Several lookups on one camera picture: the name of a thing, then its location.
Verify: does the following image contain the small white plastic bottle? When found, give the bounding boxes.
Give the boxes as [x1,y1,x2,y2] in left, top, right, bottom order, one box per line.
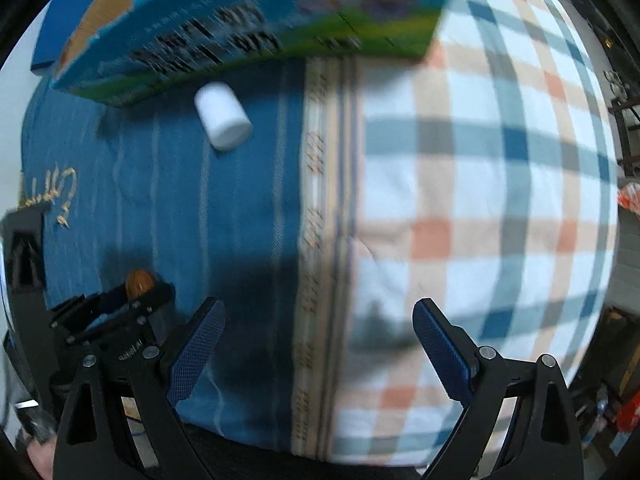
[194,81,252,152]

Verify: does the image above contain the striped and plaid tablecloth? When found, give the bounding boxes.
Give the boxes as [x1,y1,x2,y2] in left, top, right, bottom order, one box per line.
[20,0,621,466]

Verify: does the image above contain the cardboard box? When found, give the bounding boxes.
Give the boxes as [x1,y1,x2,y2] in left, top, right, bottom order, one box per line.
[50,0,461,108]

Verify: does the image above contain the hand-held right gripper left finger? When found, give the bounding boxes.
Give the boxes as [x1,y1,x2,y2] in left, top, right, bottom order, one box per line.
[52,297,226,480]

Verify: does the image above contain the brown wooden chair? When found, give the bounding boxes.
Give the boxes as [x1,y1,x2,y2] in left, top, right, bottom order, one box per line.
[609,97,640,178]

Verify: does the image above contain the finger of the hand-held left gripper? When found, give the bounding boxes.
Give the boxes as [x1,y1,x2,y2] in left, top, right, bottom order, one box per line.
[49,284,130,335]
[64,286,177,361]

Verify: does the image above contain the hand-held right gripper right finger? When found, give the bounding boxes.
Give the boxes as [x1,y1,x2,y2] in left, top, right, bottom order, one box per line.
[411,297,585,480]

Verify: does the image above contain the person's left forearm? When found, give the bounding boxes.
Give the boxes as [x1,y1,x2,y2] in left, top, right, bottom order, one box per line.
[25,440,56,480]

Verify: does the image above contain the blue foam mat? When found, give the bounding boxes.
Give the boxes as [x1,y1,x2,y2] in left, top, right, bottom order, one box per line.
[30,0,101,71]

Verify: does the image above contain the brown walnut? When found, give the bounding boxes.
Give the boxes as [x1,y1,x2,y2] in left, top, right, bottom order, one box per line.
[125,269,155,300]

